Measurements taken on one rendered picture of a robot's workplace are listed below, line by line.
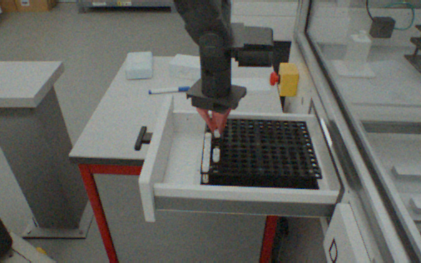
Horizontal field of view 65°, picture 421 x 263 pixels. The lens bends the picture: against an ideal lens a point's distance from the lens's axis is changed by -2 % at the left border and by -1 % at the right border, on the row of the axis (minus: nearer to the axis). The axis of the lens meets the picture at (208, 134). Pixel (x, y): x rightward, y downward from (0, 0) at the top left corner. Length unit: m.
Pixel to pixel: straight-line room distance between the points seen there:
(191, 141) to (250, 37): 0.32
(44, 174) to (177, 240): 0.66
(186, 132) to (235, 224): 0.37
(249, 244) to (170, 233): 0.26
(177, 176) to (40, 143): 0.82
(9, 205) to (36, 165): 0.56
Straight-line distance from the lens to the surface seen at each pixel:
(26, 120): 1.37
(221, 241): 1.13
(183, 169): 0.72
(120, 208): 1.06
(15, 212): 1.97
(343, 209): 0.56
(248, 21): 1.41
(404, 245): 0.46
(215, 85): 0.60
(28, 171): 1.55
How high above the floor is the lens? 1.33
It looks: 37 degrees down
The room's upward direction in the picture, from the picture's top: straight up
